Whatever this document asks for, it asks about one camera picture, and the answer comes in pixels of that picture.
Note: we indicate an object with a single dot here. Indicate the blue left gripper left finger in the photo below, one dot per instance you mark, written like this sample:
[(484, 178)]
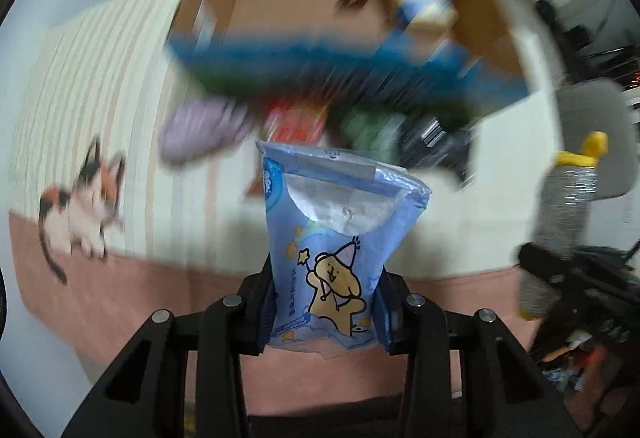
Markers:
[(259, 309)]

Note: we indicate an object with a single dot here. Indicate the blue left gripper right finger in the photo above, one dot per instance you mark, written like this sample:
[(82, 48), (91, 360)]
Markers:
[(393, 306)]

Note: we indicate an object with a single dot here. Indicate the blue tissue pack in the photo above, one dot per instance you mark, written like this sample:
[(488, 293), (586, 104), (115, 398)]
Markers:
[(333, 221)]

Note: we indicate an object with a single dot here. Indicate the black snack bag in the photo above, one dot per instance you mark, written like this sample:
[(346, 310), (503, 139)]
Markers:
[(425, 144)]

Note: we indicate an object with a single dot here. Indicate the green snack bag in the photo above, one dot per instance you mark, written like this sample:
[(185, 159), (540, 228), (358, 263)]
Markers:
[(373, 133)]

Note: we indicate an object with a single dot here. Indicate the yellow silver scrubber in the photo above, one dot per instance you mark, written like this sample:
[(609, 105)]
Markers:
[(566, 192)]

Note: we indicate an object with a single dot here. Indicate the red snack bag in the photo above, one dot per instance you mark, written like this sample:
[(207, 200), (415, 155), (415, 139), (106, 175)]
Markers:
[(297, 121)]

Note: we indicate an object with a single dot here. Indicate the purple cloth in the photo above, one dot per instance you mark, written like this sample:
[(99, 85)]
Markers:
[(203, 126)]

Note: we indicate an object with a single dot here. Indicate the grey chair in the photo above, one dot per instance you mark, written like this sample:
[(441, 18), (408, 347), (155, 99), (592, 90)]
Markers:
[(595, 122)]

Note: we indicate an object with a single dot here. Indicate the cardboard box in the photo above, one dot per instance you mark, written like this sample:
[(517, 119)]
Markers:
[(252, 48)]

